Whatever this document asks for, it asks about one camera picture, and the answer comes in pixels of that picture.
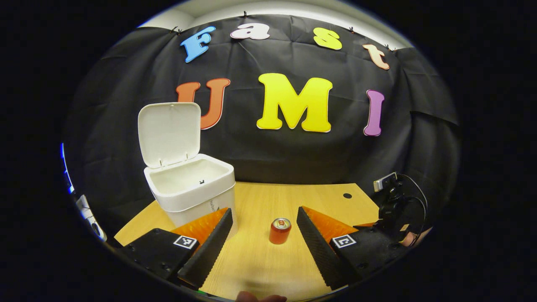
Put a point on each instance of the wooden desktop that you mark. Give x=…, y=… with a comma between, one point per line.
x=260, y=268

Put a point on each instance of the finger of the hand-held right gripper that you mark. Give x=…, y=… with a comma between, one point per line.
x=367, y=225

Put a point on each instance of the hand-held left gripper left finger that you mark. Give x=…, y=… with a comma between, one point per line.
x=212, y=251

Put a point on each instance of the bright monitor screen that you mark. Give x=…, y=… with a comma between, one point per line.
x=65, y=167

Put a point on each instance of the red pop can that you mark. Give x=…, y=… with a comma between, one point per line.
x=280, y=235

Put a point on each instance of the white plastic object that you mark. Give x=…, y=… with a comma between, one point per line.
x=90, y=216

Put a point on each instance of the white desktop garbage bin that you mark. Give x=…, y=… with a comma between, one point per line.
x=188, y=197

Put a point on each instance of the black backdrop cloth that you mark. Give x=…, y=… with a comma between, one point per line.
x=260, y=155

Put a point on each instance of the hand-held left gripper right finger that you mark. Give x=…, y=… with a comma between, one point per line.
x=319, y=251

